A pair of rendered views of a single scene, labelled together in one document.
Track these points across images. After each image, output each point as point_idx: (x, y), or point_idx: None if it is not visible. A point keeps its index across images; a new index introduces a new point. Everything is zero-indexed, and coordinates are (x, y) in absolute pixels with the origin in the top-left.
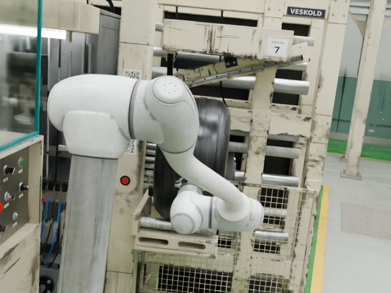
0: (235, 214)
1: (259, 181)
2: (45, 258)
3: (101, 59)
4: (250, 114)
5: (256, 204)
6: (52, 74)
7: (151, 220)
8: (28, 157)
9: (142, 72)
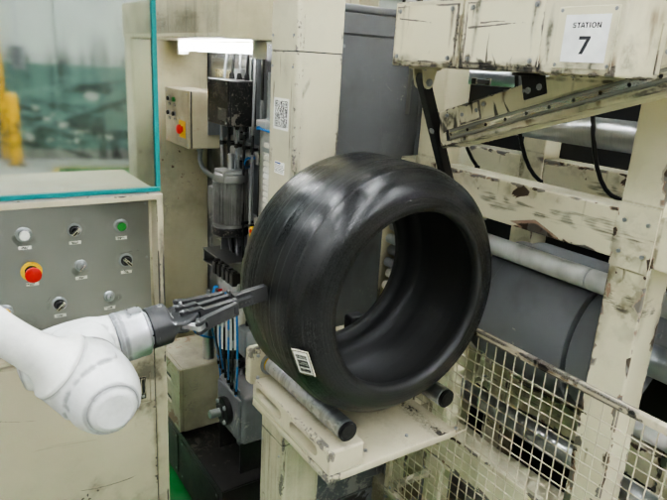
0: (33, 382)
1: (621, 377)
2: (245, 376)
3: (340, 88)
4: (614, 214)
5: (88, 381)
6: None
7: (276, 366)
8: (146, 222)
9: (291, 103)
